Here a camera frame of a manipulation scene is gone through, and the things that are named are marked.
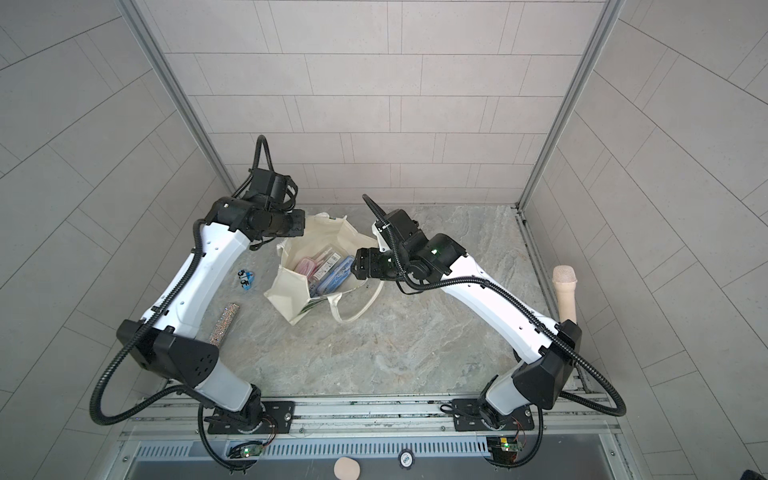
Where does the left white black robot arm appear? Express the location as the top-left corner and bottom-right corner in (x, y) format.
(117, 168), (305, 433)

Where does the right green circuit board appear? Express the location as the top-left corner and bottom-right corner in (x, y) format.
(486, 437), (524, 465)

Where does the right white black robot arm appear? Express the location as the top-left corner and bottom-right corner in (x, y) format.
(352, 206), (581, 429)

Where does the round beige disc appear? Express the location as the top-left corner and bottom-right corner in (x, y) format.
(334, 457), (361, 480)

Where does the blue plastic case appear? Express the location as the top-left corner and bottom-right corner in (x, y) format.
(309, 256), (354, 297)

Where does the pink plastic case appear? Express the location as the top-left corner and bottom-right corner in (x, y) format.
(294, 257), (318, 278)

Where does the green circuit board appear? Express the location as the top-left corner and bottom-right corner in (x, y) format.
(228, 440), (269, 459)
(486, 437), (524, 465)

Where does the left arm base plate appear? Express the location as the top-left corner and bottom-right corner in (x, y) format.
(203, 400), (296, 435)

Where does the round black white button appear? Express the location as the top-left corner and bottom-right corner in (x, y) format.
(398, 449), (415, 470)

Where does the beige microphone on stand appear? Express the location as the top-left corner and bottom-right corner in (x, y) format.
(552, 265), (577, 323)

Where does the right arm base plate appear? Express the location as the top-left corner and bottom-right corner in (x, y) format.
(440, 398), (536, 432)

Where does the left green circuit board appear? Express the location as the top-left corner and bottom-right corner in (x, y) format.
(228, 440), (269, 459)

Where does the aluminium rail frame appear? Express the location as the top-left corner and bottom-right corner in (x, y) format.
(95, 395), (638, 479)

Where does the small blue white toy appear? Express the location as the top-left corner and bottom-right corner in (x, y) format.
(237, 270), (254, 291)

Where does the cream canvas tote bag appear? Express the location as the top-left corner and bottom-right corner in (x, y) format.
(265, 212), (383, 325)

